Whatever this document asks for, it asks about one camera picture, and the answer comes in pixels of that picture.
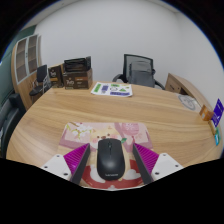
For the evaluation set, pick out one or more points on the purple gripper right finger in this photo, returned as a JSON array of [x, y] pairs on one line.
[[153, 166]]

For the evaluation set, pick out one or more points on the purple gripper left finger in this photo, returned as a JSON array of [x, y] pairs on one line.
[[69, 166]]

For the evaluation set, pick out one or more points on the black computer mouse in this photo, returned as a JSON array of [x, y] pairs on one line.
[[110, 159]]

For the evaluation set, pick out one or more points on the pink cartoon mouse pad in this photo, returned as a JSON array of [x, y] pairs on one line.
[[76, 134]]

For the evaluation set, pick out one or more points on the wooden office desk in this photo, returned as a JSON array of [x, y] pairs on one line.
[[172, 128]]

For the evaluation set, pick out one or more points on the round white coaster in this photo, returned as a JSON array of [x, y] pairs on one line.
[[188, 102]]

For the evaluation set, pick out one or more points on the green white small packet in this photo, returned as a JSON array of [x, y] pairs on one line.
[[217, 136]]

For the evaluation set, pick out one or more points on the orange small box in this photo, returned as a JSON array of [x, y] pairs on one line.
[[205, 113]]

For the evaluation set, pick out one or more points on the white green sticker sheet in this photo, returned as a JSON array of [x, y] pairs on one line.
[[112, 89]]

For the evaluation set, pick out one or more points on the wooden side return desk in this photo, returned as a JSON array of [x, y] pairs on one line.
[[182, 86]]

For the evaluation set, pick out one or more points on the black leather sofa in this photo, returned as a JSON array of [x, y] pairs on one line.
[[10, 114]]

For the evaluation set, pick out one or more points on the black visitor chair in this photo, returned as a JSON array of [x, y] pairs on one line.
[[42, 81]]

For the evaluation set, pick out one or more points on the dark cardboard box right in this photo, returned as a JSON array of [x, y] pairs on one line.
[[77, 73]]

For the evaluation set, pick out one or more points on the dark cardboard box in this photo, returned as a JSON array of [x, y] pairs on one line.
[[77, 73], [55, 74]]

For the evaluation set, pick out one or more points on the grey mesh office chair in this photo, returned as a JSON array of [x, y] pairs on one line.
[[138, 70]]

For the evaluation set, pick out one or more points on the dark cardboard box left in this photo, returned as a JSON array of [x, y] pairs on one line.
[[55, 74]]

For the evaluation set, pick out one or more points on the wooden glass-door cabinet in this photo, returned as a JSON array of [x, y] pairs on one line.
[[24, 63]]

